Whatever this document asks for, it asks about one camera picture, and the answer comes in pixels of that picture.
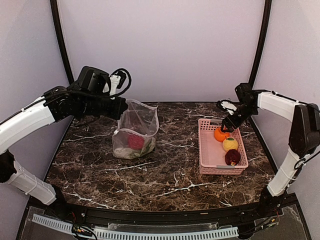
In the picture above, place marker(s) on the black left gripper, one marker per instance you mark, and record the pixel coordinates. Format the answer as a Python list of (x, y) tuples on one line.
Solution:
[(117, 111)]

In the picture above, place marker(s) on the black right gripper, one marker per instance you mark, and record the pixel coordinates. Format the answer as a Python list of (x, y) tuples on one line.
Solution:
[(235, 124)]

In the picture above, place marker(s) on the orange toy tangerine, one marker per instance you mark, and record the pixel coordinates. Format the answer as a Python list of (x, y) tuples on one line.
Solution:
[(219, 135)]

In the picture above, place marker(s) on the yellow toy fruit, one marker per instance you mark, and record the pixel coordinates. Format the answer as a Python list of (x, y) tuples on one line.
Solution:
[(230, 144)]

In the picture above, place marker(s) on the dark red toy fruit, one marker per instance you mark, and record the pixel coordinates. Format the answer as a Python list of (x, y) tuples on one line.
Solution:
[(232, 157)]

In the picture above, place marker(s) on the clear zip top bag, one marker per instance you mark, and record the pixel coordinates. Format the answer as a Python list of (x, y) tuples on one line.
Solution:
[(141, 120)]

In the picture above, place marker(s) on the red toy pepper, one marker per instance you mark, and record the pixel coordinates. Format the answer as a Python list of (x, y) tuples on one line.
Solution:
[(136, 142)]

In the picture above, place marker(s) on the white toy vegetable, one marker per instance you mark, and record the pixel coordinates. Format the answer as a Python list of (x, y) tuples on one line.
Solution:
[(124, 153)]

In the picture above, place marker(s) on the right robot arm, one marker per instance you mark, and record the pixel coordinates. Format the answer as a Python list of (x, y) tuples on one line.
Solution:
[(303, 129)]

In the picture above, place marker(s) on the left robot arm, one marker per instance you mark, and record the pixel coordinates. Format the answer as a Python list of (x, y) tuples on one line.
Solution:
[(94, 93)]

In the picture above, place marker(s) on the pink plastic basket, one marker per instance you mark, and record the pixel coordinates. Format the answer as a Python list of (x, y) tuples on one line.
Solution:
[(212, 154)]

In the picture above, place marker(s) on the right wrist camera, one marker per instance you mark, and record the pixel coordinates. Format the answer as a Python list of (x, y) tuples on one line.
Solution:
[(227, 106)]

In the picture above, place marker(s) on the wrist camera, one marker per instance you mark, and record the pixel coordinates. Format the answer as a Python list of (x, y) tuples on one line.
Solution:
[(117, 80), (227, 106)]

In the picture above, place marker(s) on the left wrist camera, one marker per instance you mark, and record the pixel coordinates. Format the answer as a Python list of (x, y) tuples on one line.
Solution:
[(117, 80)]

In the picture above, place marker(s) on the right black frame post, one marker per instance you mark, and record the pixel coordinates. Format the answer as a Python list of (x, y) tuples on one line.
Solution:
[(261, 42)]

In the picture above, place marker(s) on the black frame post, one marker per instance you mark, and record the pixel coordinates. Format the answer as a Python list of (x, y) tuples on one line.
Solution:
[(60, 40), (261, 42)]

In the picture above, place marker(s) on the white slotted cable duct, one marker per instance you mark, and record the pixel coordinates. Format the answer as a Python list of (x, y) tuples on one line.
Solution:
[(114, 231)]

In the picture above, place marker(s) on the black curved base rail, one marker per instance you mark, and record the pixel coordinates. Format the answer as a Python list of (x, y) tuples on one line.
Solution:
[(236, 215)]

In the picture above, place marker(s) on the left black frame post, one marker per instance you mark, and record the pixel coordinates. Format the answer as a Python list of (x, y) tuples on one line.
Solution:
[(60, 40)]

